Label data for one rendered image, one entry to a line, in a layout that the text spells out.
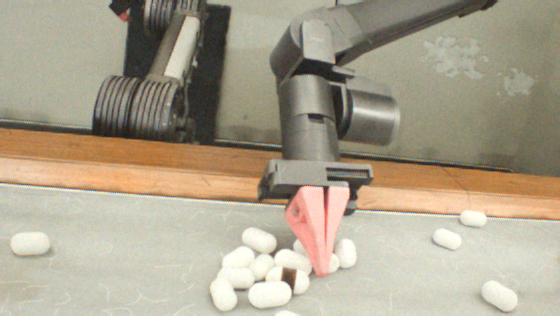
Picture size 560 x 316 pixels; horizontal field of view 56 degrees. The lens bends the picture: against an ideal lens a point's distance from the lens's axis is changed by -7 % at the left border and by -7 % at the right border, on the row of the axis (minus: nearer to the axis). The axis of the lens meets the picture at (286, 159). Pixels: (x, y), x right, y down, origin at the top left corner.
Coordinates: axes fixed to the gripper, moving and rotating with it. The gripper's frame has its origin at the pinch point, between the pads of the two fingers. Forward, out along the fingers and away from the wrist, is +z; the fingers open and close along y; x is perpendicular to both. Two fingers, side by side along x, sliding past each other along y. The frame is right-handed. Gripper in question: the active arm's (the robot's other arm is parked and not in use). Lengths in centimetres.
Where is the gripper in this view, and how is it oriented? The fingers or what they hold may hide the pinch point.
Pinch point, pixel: (322, 266)
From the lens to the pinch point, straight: 51.5
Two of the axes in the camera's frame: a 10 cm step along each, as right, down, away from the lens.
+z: 0.7, 8.8, -4.8
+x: -2.3, 4.8, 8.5
